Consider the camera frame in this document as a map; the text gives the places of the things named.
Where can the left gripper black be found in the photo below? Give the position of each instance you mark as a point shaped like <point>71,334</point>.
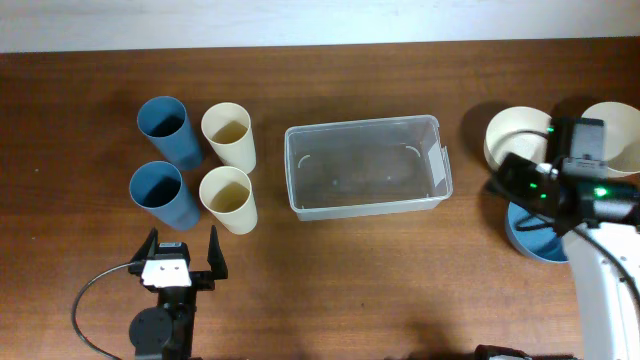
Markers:
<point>205,280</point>

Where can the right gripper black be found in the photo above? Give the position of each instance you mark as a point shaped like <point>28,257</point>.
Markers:
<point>513,166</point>

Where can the blue plastic bowl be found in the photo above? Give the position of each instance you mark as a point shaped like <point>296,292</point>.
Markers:
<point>526,234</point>

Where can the cream bowl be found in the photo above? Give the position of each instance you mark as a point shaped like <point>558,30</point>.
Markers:
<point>621,136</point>
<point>520,130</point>

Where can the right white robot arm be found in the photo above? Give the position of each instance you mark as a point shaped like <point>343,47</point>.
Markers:
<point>598,222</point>

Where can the clear plastic storage container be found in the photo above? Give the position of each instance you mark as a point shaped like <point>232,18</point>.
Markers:
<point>366,167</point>

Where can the near blue plastic cup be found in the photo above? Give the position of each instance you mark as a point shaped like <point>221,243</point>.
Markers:
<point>159,188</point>

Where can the blue plastic cup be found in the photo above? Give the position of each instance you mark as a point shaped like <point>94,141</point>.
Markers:
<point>159,188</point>
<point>165,122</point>

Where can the near cream plastic cup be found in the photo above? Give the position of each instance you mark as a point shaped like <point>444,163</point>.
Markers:
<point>227,193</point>

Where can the cream plastic cup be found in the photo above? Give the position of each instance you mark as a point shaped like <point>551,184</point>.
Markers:
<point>227,127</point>
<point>227,193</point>

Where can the far cream plastic cup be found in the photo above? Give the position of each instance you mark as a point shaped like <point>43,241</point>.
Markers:
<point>227,127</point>

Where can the far blue plastic cup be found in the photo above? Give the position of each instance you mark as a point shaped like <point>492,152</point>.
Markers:
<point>165,122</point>

